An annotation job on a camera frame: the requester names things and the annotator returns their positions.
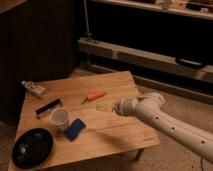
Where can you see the long grey case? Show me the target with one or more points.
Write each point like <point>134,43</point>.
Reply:
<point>144,59</point>

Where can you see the clear plastic cup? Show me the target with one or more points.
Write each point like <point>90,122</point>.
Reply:
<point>59,117</point>

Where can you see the white tube bottle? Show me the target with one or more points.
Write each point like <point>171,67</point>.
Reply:
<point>34,89</point>

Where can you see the metal pole stand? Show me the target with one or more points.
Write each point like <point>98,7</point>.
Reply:
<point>88,33</point>

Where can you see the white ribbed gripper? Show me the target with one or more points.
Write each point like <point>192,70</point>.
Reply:
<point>123,107</point>

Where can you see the blue sponge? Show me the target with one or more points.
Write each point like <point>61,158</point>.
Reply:
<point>74,129</point>

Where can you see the wooden table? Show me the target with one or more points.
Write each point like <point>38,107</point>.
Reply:
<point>105,133</point>

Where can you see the white black sponge block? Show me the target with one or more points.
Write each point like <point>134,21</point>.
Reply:
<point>46,110</point>

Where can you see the black ceramic bowl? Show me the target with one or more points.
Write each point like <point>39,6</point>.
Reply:
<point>32,148</point>

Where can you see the black case handle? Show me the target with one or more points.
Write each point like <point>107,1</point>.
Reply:
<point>190,64</point>

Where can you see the orange carrot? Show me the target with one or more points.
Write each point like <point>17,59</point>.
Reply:
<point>93,96</point>

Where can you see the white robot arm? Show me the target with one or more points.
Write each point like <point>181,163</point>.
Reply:
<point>148,109</point>

